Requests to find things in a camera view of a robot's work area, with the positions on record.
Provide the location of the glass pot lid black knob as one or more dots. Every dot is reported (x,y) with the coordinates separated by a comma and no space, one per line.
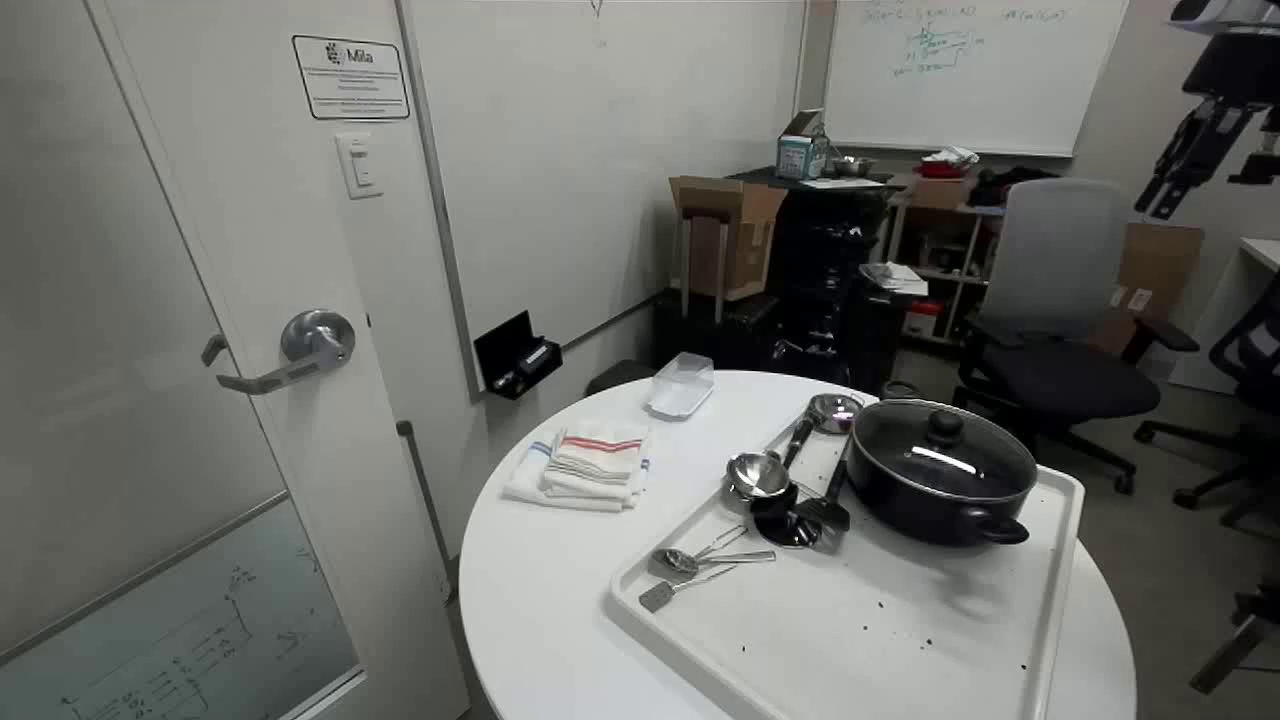
(939,449)

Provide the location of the black slotted spatula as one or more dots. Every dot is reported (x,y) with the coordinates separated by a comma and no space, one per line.
(802,520)

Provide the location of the wall whiteboard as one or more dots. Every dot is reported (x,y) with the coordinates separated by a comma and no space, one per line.
(1002,77)

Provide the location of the white door sign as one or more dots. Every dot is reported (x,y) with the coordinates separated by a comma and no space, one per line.
(348,77)

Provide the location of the round white table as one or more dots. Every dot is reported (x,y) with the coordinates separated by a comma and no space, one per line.
(533,577)

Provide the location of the clear plastic container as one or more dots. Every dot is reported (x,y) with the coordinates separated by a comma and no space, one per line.
(680,384)

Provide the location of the white light switch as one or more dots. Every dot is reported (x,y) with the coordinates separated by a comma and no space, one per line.
(356,164)

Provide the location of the grey black office chair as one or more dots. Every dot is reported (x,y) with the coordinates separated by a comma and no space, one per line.
(1028,344)

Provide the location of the cardboard box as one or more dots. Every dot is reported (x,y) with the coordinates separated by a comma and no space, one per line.
(723,236)

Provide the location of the teal tissue box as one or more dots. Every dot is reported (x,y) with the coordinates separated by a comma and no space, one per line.
(802,151)

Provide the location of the black cooking pot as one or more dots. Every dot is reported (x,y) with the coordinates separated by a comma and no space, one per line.
(941,520)

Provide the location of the white plastic tray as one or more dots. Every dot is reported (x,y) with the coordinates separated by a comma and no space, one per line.
(879,629)

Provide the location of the silver door lever handle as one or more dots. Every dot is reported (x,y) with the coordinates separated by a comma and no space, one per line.
(309,340)

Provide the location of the steel measuring spoon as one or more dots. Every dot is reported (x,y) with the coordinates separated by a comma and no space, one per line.
(684,571)

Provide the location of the wooden shelf unit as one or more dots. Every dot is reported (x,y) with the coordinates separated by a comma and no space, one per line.
(951,242)

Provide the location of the black cabinet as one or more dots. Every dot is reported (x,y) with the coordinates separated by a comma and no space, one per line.
(831,318)

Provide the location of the folded white cloth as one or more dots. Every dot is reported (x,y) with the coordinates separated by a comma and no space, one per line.
(584,468)

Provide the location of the white door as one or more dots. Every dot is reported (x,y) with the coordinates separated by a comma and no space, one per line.
(172,551)

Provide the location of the black camera stand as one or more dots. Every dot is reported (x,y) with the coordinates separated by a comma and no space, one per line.
(1232,81)

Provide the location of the black marker tray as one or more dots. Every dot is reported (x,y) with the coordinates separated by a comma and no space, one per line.
(515,358)

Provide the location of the steel ladle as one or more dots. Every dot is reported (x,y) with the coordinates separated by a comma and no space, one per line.
(826,412)

